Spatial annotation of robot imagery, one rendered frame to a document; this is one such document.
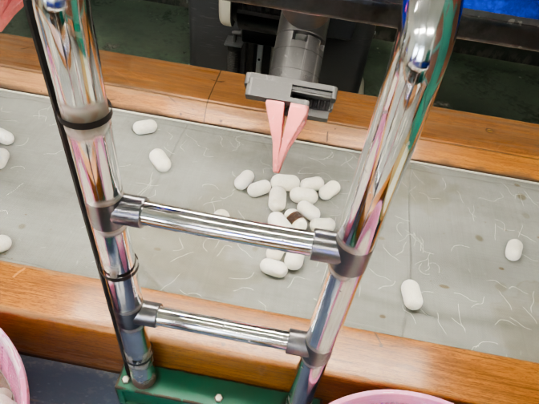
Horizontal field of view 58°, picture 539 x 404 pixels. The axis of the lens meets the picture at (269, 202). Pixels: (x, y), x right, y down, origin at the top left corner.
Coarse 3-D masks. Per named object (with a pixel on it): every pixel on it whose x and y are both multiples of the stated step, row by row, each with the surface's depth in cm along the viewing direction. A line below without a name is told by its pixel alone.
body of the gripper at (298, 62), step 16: (288, 32) 53; (288, 48) 53; (304, 48) 53; (320, 48) 55; (272, 64) 54; (288, 64) 53; (304, 64) 53; (320, 64) 55; (272, 80) 52; (288, 80) 52; (304, 80) 53; (304, 96) 56; (320, 96) 52; (336, 96) 52
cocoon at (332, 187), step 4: (332, 180) 62; (328, 184) 62; (332, 184) 62; (336, 184) 62; (320, 188) 62; (324, 188) 61; (328, 188) 61; (332, 188) 61; (336, 188) 62; (320, 192) 61; (324, 192) 61; (328, 192) 61; (332, 192) 61; (336, 192) 62; (320, 196) 62; (324, 196) 61; (328, 196) 61; (332, 196) 62
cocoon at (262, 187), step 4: (260, 180) 61; (264, 180) 61; (252, 184) 60; (256, 184) 60; (260, 184) 61; (264, 184) 61; (268, 184) 61; (248, 188) 61; (252, 188) 60; (256, 188) 60; (260, 188) 60; (264, 188) 61; (268, 188) 61; (248, 192) 61; (252, 192) 60; (256, 192) 60; (260, 192) 61; (264, 192) 61; (252, 196) 61; (256, 196) 61
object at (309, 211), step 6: (300, 204) 59; (306, 204) 59; (312, 204) 59; (300, 210) 59; (306, 210) 59; (312, 210) 58; (318, 210) 59; (306, 216) 59; (312, 216) 58; (318, 216) 59
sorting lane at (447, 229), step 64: (128, 128) 68; (192, 128) 70; (0, 192) 58; (64, 192) 59; (128, 192) 60; (192, 192) 61; (448, 192) 66; (512, 192) 67; (0, 256) 52; (64, 256) 53; (192, 256) 54; (256, 256) 55; (384, 256) 57; (448, 256) 58; (384, 320) 51; (448, 320) 52; (512, 320) 52
